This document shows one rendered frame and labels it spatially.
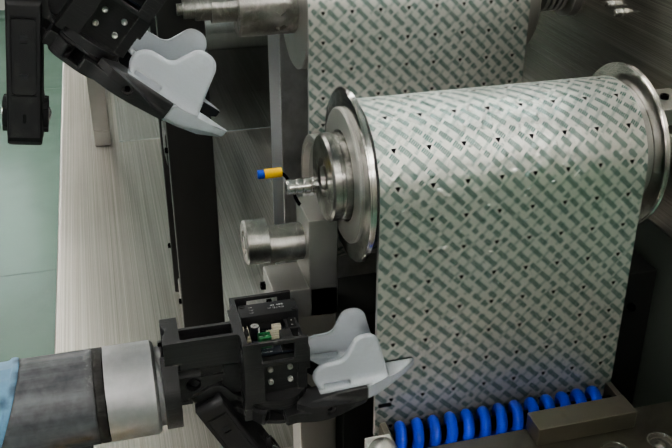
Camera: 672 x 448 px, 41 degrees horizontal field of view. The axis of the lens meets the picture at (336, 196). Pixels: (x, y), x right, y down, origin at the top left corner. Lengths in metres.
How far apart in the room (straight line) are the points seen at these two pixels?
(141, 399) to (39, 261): 2.55
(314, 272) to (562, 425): 0.25
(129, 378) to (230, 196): 0.83
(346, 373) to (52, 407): 0.23
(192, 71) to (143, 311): 0.60
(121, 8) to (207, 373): 0.29
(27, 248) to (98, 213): 1.85
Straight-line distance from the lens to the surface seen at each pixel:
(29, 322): 2.92
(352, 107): 0.70
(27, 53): 0.68
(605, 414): 0.84
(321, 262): 0.79
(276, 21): 0.92
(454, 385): 0.82
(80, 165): 1.68
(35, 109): 0.69
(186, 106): 0.68
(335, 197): 0.71
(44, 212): 3.57
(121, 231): 1.43
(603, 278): 0.83
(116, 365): 0.72
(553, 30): 1.10
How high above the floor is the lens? 1.57
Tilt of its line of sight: 26 degrees down
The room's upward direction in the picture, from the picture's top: straight up
